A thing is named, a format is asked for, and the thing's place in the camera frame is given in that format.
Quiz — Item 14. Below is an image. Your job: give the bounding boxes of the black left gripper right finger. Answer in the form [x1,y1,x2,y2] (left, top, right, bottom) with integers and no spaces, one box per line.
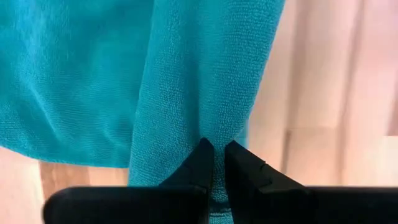
[224,139,398,224]

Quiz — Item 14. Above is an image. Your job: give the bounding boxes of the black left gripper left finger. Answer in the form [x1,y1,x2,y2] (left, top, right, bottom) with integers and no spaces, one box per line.
[42,137,215,224]

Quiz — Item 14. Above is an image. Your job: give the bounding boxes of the teal microfibre towel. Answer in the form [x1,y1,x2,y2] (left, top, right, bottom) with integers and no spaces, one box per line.
[0,0,286,224]

